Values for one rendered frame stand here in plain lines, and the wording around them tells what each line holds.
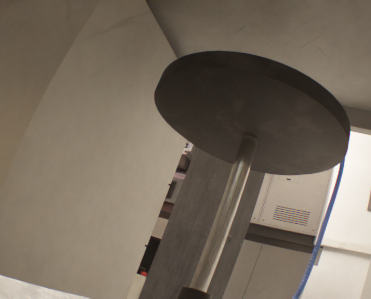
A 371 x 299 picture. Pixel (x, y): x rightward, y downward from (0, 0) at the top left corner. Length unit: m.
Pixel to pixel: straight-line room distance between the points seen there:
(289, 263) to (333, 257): 1.28
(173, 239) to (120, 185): 0.77
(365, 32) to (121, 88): 0.53
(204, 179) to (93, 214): 0.89
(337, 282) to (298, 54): 2.75
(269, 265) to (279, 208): 0.38
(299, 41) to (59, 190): 0.60
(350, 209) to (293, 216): 1.30
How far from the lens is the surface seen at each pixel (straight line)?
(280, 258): 2.24
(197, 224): 1.53
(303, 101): 0.52
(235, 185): 0.61
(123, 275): 0.97
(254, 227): 2.40
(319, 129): 0.56
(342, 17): 0.79
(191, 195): 1.61
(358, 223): 3.56
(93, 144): 0.73
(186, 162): 2.58
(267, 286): 2.23
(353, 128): 1.04
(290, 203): 2.39
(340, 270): 3.46
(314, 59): 0.92
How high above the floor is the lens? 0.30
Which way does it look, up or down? 20 degrees up
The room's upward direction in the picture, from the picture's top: 21 degrees clockwise
